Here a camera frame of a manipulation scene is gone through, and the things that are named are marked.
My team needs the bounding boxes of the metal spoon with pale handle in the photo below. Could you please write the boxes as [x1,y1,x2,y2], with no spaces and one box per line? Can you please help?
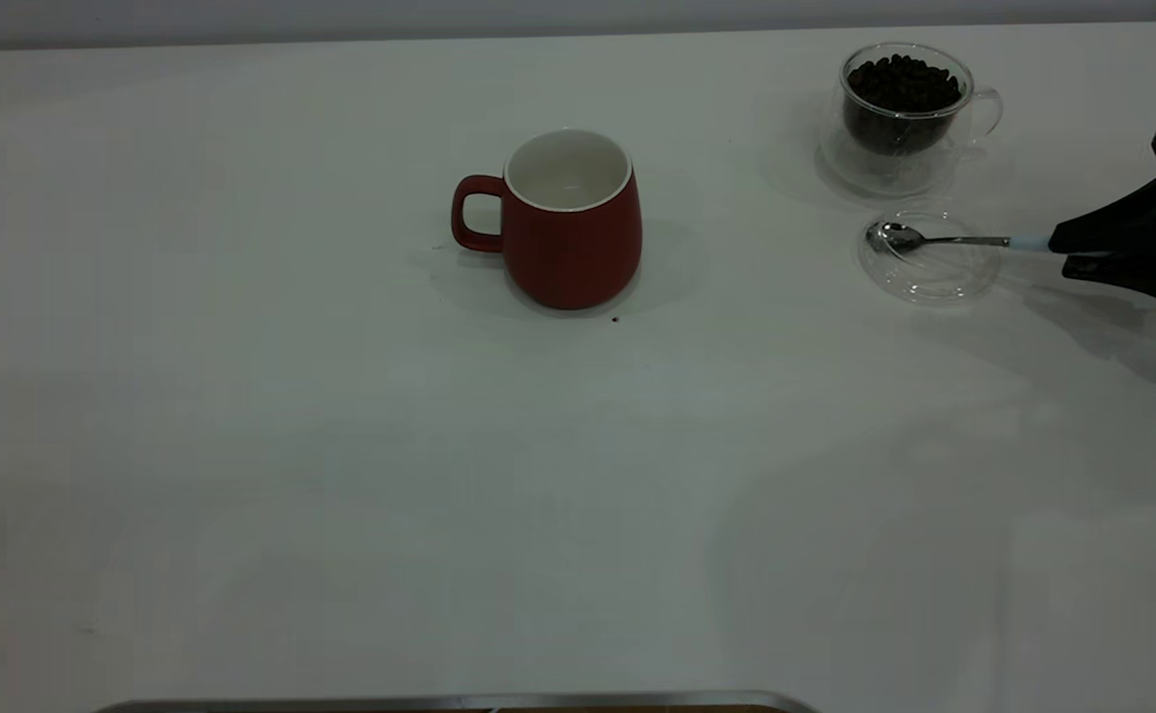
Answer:
[866,221,1054,253]

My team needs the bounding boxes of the red ceramic mug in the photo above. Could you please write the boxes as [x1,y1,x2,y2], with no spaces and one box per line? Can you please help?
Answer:
[451,129,644,311]

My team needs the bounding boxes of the double-wall glass cup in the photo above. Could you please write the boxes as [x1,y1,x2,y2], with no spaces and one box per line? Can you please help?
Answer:
[818,42,1004,197]

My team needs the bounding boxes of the dark coffee beans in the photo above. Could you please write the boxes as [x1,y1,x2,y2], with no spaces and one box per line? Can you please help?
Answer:
[844,54,965,157]

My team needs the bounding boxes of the clear glass saucer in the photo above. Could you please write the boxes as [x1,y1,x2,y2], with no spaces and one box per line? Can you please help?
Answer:
[857,208,1002,303]

